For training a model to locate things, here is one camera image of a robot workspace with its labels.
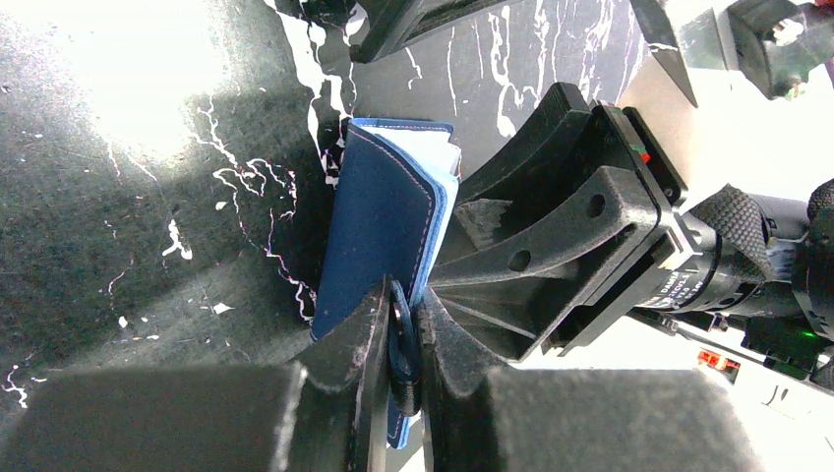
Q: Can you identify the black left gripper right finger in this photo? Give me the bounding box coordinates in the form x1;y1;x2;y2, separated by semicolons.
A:
416;290;762;471

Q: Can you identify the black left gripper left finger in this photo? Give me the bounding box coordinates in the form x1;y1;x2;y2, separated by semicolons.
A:
1;278;391;471

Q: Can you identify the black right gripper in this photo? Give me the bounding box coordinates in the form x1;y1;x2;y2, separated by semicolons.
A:
430;82;721;361

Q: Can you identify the blue leather card holder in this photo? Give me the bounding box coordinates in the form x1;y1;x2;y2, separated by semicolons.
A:
309;117;464;450

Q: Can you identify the black card box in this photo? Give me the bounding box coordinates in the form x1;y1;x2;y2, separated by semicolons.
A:
266;0;512;65

